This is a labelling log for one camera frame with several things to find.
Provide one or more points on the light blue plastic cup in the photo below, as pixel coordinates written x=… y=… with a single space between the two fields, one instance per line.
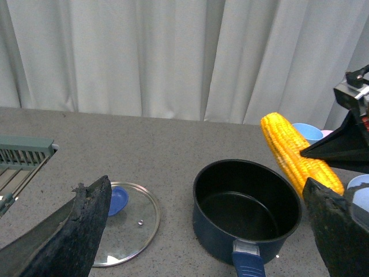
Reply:
x=309 y=132

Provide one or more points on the dark blue saucepan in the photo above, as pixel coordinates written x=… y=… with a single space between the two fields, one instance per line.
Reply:
x=243 y=213

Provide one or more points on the glass lid with blue knob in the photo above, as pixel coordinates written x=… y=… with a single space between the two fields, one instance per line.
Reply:
x=133 y=221

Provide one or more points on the yellow corn cob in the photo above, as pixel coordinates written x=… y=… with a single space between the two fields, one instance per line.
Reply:
x=286 y=143

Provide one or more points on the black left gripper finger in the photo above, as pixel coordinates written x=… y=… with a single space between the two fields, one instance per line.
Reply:
x=66 y=242

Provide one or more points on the light blue plastic plate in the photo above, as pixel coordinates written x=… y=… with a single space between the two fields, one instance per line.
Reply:
x=358 y=189

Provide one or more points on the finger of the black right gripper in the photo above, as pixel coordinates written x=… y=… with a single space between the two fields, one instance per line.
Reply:
x=346 y=147
x=341 y=242

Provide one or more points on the grey-white curtain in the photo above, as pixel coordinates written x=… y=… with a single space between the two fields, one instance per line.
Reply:
x=220 y=61

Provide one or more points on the pink plastic bowl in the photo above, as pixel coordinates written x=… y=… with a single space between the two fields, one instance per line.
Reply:
x=325 y=133

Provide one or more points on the green dish rack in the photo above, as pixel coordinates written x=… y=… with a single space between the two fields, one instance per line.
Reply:
x=21 y=158

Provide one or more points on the black camera mount with cable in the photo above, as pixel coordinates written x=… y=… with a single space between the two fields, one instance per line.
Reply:
x=352 y=92

